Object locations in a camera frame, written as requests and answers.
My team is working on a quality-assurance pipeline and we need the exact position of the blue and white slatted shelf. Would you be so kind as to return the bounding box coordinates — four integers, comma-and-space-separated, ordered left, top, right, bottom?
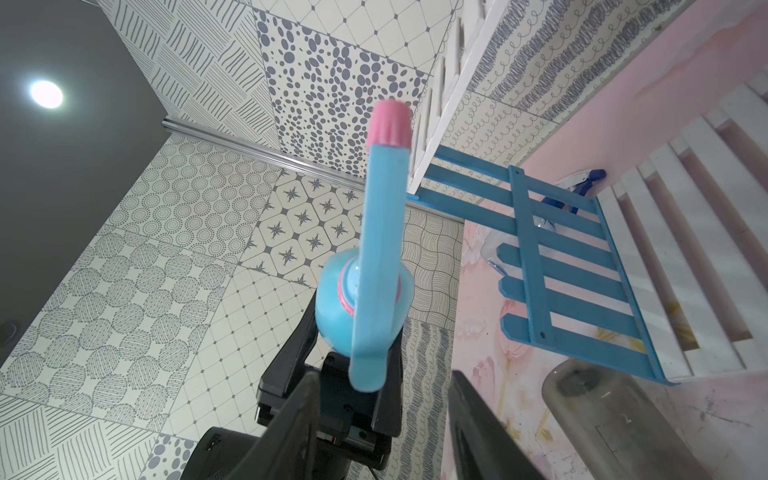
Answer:
410, 1, 767, 383

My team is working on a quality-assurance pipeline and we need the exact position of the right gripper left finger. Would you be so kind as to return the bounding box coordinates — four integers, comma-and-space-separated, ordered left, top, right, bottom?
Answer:
254, 373, 320, 479

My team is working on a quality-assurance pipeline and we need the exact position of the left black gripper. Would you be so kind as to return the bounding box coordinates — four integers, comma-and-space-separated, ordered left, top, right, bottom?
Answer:
256, 297, 403, 470

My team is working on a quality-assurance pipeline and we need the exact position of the blue pink watering bottle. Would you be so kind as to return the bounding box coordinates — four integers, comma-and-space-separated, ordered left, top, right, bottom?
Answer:
315, 100, 415, 393

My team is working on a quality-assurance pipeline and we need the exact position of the pink floral table mat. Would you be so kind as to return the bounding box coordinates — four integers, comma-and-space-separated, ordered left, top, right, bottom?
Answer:
440, 0, 768, 480

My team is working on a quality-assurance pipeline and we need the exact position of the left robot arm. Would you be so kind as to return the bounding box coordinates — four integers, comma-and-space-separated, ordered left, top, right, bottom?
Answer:
181, 304, 403, 479

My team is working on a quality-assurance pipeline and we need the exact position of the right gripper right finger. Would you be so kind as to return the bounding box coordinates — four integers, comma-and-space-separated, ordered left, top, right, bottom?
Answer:
448, 370, 544, 480

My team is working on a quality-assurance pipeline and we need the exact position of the smoky grey spray bottle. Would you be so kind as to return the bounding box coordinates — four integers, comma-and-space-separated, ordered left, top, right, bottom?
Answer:
542, 359, 711, 479

